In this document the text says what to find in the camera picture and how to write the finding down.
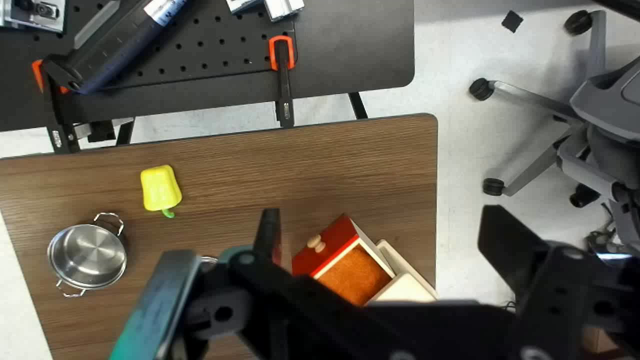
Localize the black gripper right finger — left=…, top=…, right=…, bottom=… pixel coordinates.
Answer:
left=476, top=201, right=603, bottom=315

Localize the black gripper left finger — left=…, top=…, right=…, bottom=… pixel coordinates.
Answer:
left=226, top=205, right=379, bottom=336

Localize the red wooden drawer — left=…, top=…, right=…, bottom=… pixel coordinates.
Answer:
left=291, top=212, right=397, bottom=308

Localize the yellow popsicle toy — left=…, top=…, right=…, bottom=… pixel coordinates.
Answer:
left=139, top=162, right=186, bottom=222

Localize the grey office chair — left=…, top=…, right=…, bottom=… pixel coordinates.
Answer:
left=467, top=0, right=640, bottom=251

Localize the black perforated table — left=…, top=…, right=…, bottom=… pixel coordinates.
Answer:
left=0, top=0, right=416, bottom=155

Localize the small black square pad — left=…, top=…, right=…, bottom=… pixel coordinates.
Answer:
left=501, top=8, right=527, bottom=34

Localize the long dark blue bar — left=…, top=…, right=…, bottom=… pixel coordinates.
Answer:
left=62, top=0, right=192, bottom=96

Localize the silver metal box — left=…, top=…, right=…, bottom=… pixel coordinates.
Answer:
left=0, top=0, right=69, bottom=34

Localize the orange handled black clamp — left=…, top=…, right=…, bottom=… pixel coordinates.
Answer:
left=28, top=56, right=83, bottom=153
left=267, top=34, right=299, bottom=129

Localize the steel pot with handles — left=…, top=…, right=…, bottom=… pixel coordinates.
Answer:
left=44, top=210, right=130, bottom=300

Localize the silver metal bracket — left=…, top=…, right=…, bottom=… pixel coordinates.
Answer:
left=224, top=0, right=309, bottom=23

